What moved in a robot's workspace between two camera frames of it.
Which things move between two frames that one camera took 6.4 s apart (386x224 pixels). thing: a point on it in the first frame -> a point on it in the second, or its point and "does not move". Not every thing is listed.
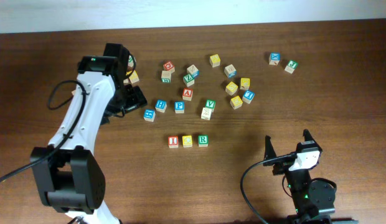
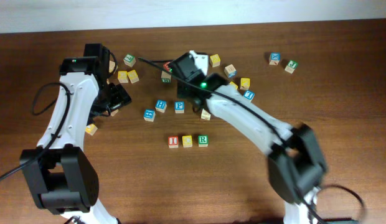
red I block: (173, 142) does not move
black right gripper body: (283, 167) -> (182, 91)
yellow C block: (187, 141) does not move
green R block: (203, 140) does not move
